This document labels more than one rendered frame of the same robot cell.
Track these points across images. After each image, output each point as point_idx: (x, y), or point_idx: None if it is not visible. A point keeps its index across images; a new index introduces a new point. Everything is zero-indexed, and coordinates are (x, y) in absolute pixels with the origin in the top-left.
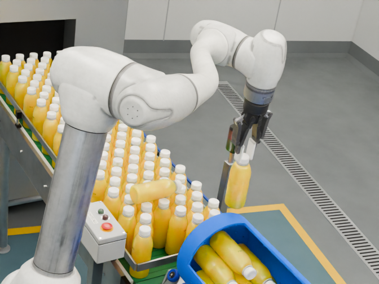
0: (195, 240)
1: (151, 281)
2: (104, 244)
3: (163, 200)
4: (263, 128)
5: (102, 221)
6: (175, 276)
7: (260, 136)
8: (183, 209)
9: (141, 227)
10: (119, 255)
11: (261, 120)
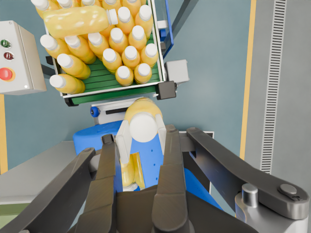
0: (78, 150)
1: (85, 98)
2: (7, 93)
3: (94, 35)
4: (205, 174)
5: (4, 60)
6: (93, 116)
7: (190, 153)
8: (110, 56)
9: (51, 79)
10: (40, 91)
11: (218, 167)
